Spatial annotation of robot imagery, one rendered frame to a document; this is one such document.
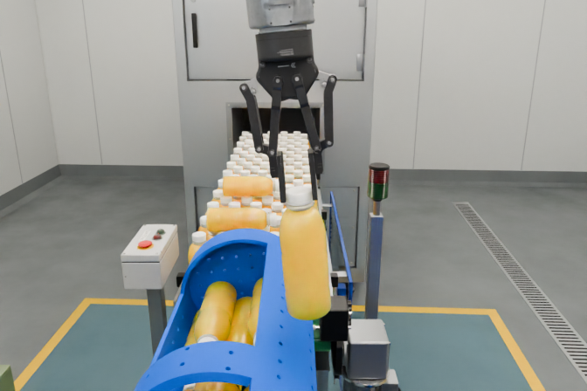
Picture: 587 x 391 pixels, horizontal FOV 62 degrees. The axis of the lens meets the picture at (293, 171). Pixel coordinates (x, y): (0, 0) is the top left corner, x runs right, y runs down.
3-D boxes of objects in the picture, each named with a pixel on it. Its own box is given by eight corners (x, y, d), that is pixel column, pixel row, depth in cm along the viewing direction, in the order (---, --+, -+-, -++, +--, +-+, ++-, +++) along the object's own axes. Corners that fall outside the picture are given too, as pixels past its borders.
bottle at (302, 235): (341, 308, 75) (333, 197, 71) (307, 327, 71) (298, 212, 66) (309, 293, 80) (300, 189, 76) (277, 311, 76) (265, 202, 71)
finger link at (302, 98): (290, 73, 68) (300, 71, 68) (313, 148, 71) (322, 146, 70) (289, 76, 64) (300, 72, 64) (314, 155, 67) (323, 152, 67)
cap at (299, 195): (318, 200, 71) (317, 188, 70) (299, 208, 68) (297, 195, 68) (300, 195, 74) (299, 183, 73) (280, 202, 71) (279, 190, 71)
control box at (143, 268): (124, 290, 127) (120, 254, 124) (146, 255, 146) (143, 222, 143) (162, 290, 127) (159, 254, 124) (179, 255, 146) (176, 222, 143)
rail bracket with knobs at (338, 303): (312, 346, 121) (313, 310, 118) (311, 329, 128) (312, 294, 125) (352, 346, 121) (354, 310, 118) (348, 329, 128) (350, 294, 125)
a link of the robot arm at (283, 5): (314, -25, 58) (318, 28, 60) (313, -17, 67) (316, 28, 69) (238, -17, 59) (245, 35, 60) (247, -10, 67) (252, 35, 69)
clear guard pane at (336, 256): (344, 417, 156) (349, 283, 142) (328, 289, 231) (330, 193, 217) (346, 417, 156) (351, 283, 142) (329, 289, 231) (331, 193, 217)
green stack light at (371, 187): (368, 199, 146) (369, 184, 145) (365, 192, 152) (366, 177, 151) (390, 200, 146) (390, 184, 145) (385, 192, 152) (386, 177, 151)
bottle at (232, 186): (221, 194, 163) (275, 194, 163) (222, 174, 165) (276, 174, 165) (224, 198, 170) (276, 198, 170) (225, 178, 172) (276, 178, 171)
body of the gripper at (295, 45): (248, 32, 61) (256, 106, 63) (315, 25, 61) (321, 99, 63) (253, 32, 68) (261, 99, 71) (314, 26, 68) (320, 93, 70)
